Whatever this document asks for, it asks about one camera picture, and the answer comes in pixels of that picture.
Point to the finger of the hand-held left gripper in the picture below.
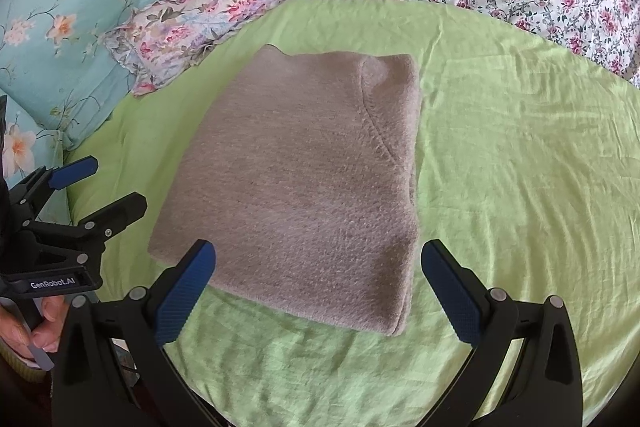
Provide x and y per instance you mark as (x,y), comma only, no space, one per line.
(75,172)
(120,212)

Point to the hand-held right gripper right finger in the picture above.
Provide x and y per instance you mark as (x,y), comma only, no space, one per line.
(452,292)

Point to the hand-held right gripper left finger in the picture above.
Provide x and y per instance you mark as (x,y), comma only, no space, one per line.
(182,297)

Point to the beige knit sweater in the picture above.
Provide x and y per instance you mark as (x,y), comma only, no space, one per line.
(300,187)

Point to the person's left hand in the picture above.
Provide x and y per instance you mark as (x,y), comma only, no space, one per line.
(50,332)

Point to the teal floral pillow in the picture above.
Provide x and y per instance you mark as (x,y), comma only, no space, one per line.
(60,32)

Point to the green bed sheet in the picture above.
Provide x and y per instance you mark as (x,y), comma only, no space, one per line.
(525,157)

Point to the small ruffled floral pillow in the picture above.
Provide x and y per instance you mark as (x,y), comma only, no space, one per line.
(190,22)

